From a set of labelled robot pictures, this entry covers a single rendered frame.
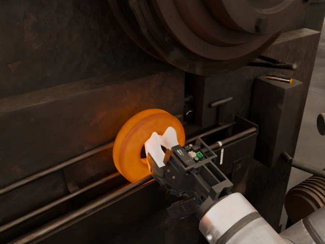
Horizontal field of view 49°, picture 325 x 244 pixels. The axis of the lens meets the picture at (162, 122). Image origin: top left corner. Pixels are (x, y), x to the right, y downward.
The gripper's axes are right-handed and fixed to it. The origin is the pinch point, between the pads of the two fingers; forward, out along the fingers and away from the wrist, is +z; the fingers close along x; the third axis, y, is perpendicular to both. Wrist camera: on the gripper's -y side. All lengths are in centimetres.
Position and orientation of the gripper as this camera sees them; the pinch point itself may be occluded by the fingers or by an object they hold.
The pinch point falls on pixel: (150, 139)
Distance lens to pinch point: 70.7
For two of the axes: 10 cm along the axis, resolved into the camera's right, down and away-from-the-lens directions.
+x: -8.1, 2.7, -5.2
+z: -5.6, -6.2, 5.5
